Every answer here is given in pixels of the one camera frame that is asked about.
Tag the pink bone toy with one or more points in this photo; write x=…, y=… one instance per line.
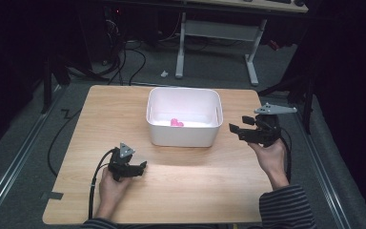
x=176, y=123

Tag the white plastic bin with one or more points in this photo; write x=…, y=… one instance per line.
x=184, y=117

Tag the person's left hand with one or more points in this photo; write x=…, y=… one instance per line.
x=112, y=191

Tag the person's right hand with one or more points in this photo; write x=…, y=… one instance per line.
x=271, y=159

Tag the metal floor rail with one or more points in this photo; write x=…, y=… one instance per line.
x=12, y=165
x=325, y=171

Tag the white-framed desk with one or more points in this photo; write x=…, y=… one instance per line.
x=219, y=30

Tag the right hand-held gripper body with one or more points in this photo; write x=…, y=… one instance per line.
x=267, y=130

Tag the grey tape piece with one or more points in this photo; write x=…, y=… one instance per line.
x=52, y=195

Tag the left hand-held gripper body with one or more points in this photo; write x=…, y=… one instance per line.
x=120, y=163

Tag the crumpled white paper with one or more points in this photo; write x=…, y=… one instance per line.
x=164, y=74

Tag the black stand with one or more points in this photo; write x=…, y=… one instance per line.
x=301, y=82
x=49, y=82

